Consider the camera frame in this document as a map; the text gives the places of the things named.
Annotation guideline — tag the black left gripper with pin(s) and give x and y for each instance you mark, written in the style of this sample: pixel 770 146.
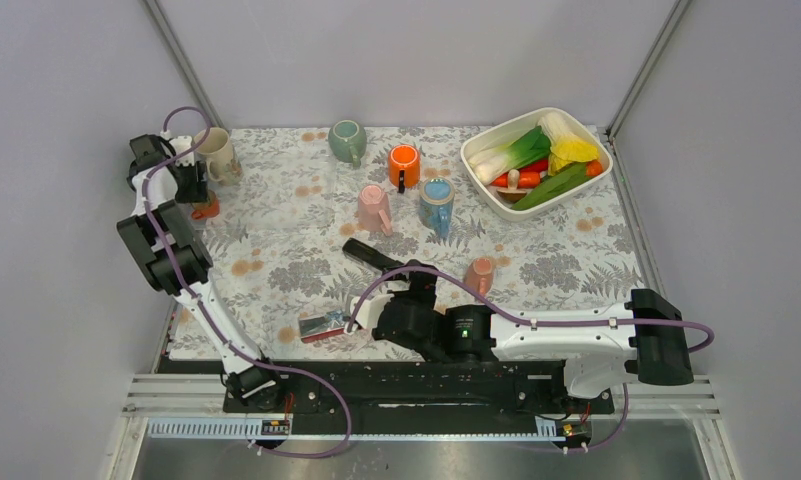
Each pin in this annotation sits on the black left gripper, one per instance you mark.
pixel 196 191

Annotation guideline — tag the wooden toy mushroom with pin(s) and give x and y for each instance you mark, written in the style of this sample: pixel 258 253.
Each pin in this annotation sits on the wooden toy mushroom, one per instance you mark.
pixel 512 193

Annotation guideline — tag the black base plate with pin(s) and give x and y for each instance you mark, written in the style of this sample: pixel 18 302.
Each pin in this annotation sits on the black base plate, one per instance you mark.
pixel 417 398

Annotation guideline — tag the light pink mug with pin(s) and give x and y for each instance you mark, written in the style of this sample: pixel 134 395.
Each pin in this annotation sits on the light pink mug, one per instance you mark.
pixel 374 210

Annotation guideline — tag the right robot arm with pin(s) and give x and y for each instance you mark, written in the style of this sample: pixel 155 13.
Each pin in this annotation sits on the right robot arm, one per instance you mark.
pixel 640 340

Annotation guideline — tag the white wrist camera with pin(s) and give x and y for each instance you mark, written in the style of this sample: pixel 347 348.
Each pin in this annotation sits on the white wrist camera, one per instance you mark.
pixel 369 313
pixel 182 147

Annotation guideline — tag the small orange cup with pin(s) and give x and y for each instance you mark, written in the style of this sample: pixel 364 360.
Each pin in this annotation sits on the small orange cup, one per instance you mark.
pixel 207 209

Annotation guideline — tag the black rectangular box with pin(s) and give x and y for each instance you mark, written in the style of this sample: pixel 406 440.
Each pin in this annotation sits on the black rectangular box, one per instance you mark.
pixel 369 257

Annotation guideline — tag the cream ceramic mug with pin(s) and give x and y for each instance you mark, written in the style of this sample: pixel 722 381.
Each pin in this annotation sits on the cream ceramic mug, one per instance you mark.
pixel 222 164

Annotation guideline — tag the yellow toy cabbage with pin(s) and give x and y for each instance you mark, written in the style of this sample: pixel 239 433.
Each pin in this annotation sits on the yellow toy cabbage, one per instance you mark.
pixel 566 147

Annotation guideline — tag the floral tablecloth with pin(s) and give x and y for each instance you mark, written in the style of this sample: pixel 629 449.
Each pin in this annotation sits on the floral tablecloth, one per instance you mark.
pixel 277 241

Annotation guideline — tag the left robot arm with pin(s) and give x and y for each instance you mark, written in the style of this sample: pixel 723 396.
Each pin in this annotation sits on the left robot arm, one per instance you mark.
pixel 160 237

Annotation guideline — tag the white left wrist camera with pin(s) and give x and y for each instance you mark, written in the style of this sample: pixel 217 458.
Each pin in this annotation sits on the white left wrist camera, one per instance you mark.
pixel 182 147

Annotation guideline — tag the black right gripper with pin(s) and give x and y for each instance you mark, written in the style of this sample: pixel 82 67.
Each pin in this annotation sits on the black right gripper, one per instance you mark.
pixel 422 285

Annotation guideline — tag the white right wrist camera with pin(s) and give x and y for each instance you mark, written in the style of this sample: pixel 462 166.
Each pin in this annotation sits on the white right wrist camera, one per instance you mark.
pixel 369 313

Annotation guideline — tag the silver red stapler box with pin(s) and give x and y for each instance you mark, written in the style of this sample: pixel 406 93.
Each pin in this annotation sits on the silver red stapler box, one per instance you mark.
pixel 325 326

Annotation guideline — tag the green ceramic mug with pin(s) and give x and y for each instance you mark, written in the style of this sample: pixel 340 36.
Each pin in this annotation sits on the green ceramic mug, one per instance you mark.
pixel 347 140

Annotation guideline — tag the salmon pink printed mug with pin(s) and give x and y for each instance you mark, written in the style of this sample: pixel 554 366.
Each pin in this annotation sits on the salmon pink printed mug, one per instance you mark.
pixel 479 275

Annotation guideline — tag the orange toy carrot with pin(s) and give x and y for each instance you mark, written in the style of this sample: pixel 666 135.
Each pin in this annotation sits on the orange toy carrot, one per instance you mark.
pixel 528 177

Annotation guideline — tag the large orange mug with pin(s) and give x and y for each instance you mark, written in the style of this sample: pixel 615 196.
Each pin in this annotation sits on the large orange mug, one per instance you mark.
pixel 404 167

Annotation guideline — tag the white plastic basin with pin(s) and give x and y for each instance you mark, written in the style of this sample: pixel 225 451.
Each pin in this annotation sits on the white plastic basin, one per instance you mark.
pixel 510 131

